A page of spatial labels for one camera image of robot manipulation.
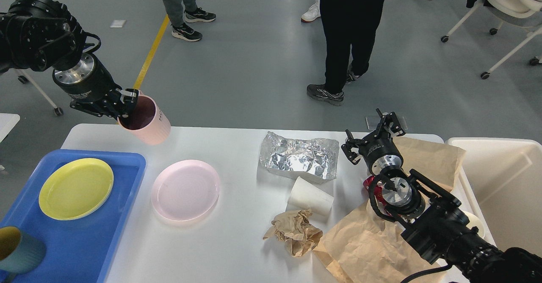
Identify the white paper cup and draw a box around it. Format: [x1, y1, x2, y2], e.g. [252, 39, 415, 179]
[287, 177, 334, 216]

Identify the white rolling chair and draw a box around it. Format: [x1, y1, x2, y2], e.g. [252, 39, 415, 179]
[440, 0, 542, 80]

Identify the pink mug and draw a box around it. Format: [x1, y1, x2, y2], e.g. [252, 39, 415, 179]
[117, 93, 171, 145]

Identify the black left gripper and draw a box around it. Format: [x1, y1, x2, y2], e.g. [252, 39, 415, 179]
[53, 53, 139, 119]

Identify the pink plate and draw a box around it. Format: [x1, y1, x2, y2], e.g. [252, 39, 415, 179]
[151, 160, 221, 225]

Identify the teal mug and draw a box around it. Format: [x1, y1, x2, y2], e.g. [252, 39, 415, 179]
[0, 226, 47, 275]

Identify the person in black trousers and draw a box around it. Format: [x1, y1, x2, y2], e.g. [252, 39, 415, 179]
[307, 0, 385, 105]

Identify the person in grey trousers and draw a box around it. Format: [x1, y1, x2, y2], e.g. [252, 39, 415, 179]
[162, 0, 216, 42]

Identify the white side table corner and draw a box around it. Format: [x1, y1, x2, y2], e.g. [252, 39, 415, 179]
[0, 113, 21, 142]

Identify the large brown paper sheet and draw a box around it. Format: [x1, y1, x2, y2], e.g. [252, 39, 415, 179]
[313, 136, 466, 283]

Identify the white plastic bin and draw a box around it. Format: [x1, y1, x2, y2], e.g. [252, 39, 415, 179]
[447, 137, 542, 255]

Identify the crumpled aluminium foil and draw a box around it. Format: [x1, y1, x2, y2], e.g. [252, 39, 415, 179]
[259, 132, 339, 184]

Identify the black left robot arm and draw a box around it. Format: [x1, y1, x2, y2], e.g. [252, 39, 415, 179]
[0, 0, 139, 118]

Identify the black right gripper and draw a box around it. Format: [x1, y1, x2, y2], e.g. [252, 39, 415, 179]
[341, 108, 405, 176]

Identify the person with white sneakers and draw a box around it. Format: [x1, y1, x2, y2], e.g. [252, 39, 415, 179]
[301, 0, 321, 23]

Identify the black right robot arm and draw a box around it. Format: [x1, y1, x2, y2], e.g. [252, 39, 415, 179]
[341, 112, 542, 283]

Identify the white paper on floor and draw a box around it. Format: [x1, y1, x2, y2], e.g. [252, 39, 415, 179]
[110, 19, 127, 28]

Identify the crumpled brown paper ball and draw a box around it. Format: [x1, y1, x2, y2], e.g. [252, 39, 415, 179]
[263, 208, 323, 258]

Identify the blue plastic tray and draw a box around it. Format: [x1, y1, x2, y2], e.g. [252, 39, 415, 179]
[1, 149, 147, 283]

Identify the yellow plate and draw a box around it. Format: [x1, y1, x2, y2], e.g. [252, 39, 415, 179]
[38, 158, 114, 221]

